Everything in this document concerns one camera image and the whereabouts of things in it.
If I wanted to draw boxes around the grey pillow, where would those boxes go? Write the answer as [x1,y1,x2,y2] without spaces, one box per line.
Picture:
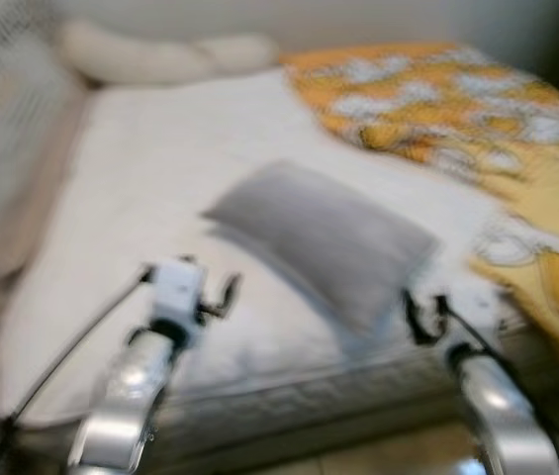
[203,160,441,333]

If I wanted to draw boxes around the yellow cartoon print blanket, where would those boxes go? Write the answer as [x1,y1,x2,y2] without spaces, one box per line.
[281,42,559,389]

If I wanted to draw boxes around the white quilted mattress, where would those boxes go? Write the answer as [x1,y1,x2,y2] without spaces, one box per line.
[0,64,559,468]

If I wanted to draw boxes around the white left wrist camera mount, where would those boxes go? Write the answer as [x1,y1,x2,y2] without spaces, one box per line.
[148,259,209,347]

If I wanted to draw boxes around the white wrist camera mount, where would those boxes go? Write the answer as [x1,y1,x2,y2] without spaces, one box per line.
[148,259,209,347]
[437,287,504,359]

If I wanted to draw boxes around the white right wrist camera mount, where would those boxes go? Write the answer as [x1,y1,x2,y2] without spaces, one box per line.
[437,287,504,359]

